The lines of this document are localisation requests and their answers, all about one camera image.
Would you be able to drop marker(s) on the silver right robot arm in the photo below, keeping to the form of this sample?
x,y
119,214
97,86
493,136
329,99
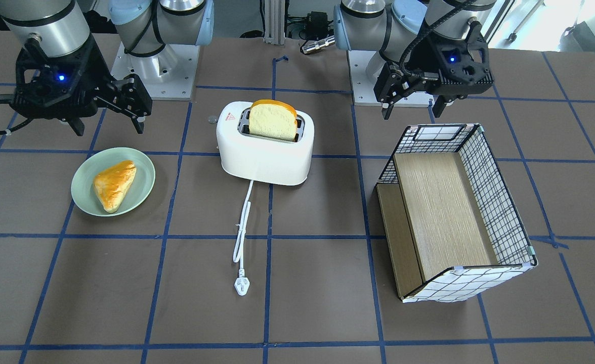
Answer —
x,y
145,27

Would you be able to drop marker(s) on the silver metal cylinder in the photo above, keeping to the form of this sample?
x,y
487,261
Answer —
x,y
310,47

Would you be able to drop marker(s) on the black power adapter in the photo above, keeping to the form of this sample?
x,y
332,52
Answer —
x,y
316,23

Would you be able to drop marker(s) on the light green plate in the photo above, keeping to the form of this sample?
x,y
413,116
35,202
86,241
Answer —
x,y
82,185

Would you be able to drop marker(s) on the triangular golden bread pastry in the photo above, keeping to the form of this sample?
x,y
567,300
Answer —
x,y
112,184

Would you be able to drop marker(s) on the white toaster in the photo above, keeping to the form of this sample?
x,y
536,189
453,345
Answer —
x,y
272,161

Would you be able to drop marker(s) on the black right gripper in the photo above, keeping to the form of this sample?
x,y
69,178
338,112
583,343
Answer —
x,y
96,64

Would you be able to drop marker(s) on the wooden shelf board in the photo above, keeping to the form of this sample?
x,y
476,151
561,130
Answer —
x,y
432,221

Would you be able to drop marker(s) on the grid pattern storage basket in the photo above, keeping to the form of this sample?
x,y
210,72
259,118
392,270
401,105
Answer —
x,y
504,226

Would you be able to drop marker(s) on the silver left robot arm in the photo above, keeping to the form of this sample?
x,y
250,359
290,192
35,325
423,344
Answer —
x,y
394,29

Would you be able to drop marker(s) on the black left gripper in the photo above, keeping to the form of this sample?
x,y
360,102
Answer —
x,y
425,54

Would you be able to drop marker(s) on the aluminium frame post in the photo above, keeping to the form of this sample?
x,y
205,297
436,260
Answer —
x,y
274,15

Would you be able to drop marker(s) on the toast bread slice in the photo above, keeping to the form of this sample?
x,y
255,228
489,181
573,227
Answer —
x,y
273,119

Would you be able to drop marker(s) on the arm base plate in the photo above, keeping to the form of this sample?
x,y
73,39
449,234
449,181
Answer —
x,y
364,68
168,76

